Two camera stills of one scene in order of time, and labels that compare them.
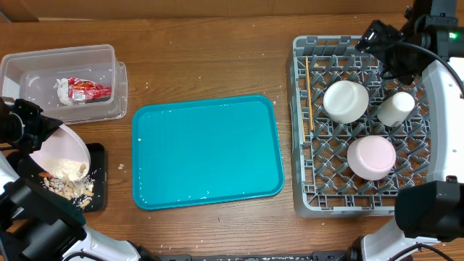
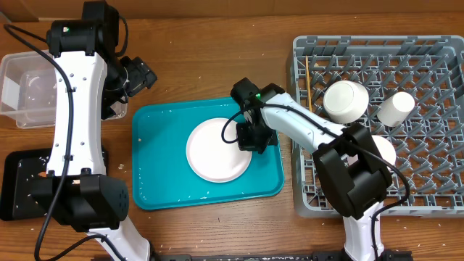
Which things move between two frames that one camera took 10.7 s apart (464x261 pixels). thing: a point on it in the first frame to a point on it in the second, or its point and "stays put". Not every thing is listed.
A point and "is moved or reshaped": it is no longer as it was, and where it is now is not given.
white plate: (63, 154) is moved or reshaped
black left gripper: (39, 123) to (140, 76)
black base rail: (349, 255) stays put
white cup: (398, 108) stays put
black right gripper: (386, 39) to (250, 143)
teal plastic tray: (205, 151) stays put
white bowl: (346, 101) stays put
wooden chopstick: (309, 92) stays put
